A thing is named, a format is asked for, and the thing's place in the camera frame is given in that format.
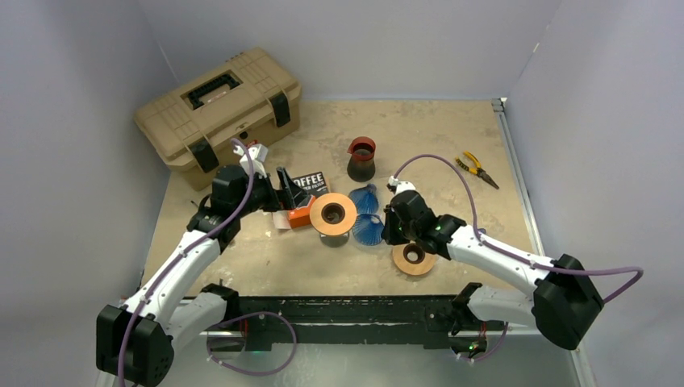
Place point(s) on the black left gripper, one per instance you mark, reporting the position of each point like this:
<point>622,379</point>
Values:
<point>292,194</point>

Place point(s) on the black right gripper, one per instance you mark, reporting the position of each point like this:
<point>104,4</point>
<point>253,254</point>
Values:
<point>389,234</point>

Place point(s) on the blue glass dripper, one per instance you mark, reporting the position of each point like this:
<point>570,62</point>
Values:
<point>367,229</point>
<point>365,199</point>

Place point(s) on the wooden dripper ring holder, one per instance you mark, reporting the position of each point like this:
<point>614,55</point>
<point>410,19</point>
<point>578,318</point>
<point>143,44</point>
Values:
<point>333,214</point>

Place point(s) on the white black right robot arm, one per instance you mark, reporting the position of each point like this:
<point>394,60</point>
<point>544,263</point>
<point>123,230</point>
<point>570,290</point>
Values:
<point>556,296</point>

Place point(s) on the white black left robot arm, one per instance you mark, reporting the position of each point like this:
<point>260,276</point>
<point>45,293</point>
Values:
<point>138,340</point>

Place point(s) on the black orange coffee filter box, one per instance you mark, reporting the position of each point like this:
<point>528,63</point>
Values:
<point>315,185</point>

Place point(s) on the white paper coffee filters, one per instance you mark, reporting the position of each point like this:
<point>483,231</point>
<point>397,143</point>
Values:
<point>281,220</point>

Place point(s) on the clear glass carafe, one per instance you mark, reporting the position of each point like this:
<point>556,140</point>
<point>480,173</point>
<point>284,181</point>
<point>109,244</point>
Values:
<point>334,241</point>

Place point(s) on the dark carafe with red rim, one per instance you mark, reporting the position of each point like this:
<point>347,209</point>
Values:
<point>361,166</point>

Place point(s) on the yellow black pliers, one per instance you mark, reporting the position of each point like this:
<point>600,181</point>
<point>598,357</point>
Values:
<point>476,169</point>

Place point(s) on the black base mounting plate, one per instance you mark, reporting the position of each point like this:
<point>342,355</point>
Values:
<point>430,321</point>

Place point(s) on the tan plastic toolbox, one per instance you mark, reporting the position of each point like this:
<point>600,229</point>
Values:
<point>250,98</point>

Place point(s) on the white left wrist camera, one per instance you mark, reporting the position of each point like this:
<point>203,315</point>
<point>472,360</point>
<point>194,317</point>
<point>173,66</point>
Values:
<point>252,159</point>

